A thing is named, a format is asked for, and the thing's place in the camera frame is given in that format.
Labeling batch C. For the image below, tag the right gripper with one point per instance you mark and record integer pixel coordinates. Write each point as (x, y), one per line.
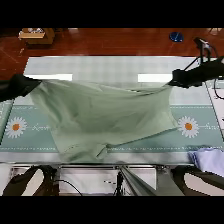
(185, 78)

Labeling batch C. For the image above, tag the pale green shirt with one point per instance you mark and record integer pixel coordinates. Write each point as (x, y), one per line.
(100, 116)

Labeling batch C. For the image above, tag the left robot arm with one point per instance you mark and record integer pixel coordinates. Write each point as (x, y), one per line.
(16, 86)

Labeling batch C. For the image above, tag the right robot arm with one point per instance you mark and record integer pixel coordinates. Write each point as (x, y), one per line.
(213, 70)

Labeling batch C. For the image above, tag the blue round object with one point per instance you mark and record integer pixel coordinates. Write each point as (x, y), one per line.
(176, 36)

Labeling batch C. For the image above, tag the light blue garment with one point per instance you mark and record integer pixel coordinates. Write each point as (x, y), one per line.
(208, 160)

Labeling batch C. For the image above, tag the cardboard box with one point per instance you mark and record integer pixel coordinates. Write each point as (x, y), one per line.
(36, 35)

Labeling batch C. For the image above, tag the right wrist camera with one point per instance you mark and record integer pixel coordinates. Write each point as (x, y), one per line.
(202, 44)

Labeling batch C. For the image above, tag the silver frame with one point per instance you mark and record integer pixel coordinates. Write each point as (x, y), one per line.
(140, 185)

